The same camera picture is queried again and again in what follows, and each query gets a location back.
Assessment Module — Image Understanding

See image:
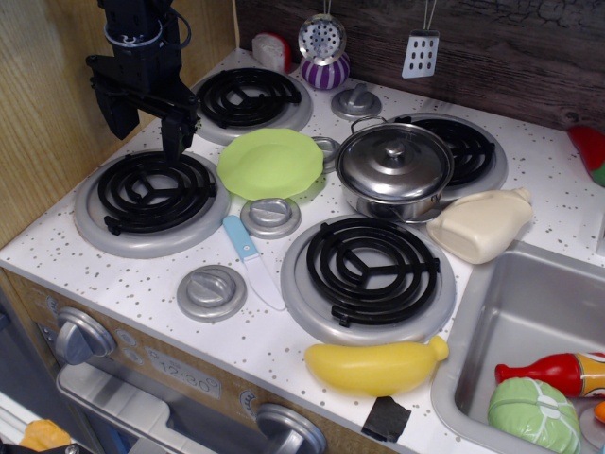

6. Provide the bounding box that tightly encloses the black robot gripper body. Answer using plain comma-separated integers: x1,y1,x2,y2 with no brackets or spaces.
86,22,199,120

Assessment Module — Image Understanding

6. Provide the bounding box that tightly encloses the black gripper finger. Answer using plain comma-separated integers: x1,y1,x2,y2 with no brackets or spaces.
161,111,197,164
95,90,139,139

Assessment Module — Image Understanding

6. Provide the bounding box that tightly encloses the yellow toy banana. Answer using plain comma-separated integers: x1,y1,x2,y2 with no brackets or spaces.
304,336,449,397

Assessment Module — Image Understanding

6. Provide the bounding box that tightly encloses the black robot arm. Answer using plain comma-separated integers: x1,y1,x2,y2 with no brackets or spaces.
86,1,199,164

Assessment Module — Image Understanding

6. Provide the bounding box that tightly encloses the light green plastic plate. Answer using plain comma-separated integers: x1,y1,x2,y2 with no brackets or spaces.
217,129,323,201

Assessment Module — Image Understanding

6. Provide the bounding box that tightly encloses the silver knob behind plate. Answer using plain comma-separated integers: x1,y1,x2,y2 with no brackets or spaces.
312,136,340,174

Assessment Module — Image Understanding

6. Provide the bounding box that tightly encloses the front left stove burner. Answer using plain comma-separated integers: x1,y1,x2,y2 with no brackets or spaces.
74,150,231,259

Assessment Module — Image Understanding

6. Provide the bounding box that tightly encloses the red white toy cheese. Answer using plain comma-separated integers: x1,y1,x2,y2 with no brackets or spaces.
251,32,292,74

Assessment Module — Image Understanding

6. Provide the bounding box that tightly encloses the silver middle stove knob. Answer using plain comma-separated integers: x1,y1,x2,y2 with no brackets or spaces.
239,198,302,239

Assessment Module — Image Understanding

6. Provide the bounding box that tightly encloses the silver stove knob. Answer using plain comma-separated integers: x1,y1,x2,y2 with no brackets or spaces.
331,83,382,121
176,265,248,323
239,198,302,239

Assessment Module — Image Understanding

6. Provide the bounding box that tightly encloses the purple striped toy ball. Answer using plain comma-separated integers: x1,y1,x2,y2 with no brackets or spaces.
301,53,351,90

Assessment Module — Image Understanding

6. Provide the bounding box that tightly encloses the silver front stove knob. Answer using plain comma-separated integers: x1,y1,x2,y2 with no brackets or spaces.
176,265,248,323

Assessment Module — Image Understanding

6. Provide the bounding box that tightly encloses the hanging metal skimmer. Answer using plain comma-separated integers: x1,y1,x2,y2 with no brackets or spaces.
298,1,347,66

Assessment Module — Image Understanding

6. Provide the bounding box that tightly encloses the silver back stove knob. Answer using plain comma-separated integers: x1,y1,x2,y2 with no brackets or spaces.
331,83,382,121

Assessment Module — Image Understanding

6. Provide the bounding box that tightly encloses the steel pot with lid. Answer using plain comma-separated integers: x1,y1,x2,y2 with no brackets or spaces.
335,116,454,224

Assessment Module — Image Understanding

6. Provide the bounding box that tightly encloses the left oven front knob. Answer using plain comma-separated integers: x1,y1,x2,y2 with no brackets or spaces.
55,307,117,365

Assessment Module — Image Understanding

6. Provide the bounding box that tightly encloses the oven knob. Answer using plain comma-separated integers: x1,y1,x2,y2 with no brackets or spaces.
256,403,327,454
55,307,117,365

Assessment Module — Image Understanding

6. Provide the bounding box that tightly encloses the front right stove burner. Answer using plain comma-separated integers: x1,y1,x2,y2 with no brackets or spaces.
281,216,456,346

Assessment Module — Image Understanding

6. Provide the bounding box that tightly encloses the oven clock display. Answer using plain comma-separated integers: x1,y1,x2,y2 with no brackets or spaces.
145,347,222,399

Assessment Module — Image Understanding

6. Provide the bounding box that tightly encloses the hanging metal spatula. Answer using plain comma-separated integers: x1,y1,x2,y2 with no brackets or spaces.
402,1,440,79

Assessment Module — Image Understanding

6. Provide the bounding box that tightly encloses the back right stove burner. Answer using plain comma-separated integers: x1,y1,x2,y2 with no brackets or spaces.
389,113,509,204

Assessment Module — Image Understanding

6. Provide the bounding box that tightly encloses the cream toy bottle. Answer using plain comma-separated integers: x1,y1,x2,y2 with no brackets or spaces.
426,188,533,265

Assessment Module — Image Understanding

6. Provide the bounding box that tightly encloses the right oven front knob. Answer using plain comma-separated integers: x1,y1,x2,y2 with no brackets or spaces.
256,403,327,454

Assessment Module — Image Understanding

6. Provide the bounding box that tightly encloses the orange toy at corner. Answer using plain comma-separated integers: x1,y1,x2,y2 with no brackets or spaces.
19,419,72,452

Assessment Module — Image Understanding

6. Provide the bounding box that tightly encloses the black tape piece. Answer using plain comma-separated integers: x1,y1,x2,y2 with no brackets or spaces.
362,396,411,443

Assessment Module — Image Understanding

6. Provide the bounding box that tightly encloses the metal sink basin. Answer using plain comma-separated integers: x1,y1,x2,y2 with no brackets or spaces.
431,242,604,453

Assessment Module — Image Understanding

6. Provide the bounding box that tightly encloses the red green toy pepper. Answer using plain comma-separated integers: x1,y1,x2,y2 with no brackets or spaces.
567,126,604,186

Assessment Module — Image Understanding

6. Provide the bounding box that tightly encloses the green toy cabbage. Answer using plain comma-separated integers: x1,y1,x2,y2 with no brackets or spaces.
488,378,581,453

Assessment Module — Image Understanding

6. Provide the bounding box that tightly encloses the red toy ketchup bottle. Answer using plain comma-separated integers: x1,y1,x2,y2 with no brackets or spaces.
494,353,604,397

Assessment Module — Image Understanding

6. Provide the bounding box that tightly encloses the orange toy in sink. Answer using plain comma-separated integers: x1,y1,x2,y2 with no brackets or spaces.
593,401,605,424

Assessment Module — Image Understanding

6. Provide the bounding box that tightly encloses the blue handled toy knife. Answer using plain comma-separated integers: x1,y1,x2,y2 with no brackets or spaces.
222,216,285,311

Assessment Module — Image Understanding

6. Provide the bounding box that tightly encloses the silver oven door handle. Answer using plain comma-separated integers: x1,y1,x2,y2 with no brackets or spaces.
56,363,211,453

